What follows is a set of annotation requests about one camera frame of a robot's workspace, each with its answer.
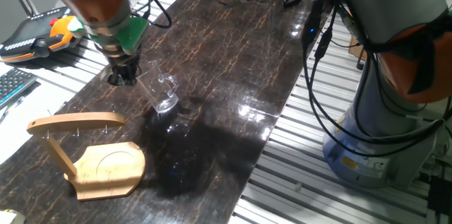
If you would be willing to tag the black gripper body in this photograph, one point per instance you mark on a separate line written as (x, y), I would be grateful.
(123, 61)

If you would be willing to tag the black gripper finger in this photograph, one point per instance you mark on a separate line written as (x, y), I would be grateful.
(130, 78)
(114, 80)

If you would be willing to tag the clear glass cup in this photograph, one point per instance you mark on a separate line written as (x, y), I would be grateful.
(159, 89)

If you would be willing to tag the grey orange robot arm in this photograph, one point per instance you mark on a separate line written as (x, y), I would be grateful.
(388, 111)

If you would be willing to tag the wooden cup rack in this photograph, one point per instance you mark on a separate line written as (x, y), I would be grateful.
(106, 174)

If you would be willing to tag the dark marble pattern mat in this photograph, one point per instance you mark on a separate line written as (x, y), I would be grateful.
(229, 75)

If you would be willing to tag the black orange teach pendant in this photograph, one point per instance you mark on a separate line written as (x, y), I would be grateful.
(24, 36)

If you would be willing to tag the black computer keyboard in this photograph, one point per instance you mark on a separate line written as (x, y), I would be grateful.
(14, 84)

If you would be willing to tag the white desk board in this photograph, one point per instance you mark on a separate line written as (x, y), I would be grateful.
(21, 128)

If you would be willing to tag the white gold packet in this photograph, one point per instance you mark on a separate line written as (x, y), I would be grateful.
(10, 217)

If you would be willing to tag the open brown cardboard box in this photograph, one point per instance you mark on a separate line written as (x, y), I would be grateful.
(356, 49)

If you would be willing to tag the green wrist mount plate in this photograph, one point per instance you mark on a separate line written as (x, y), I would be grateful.
(129, 36)

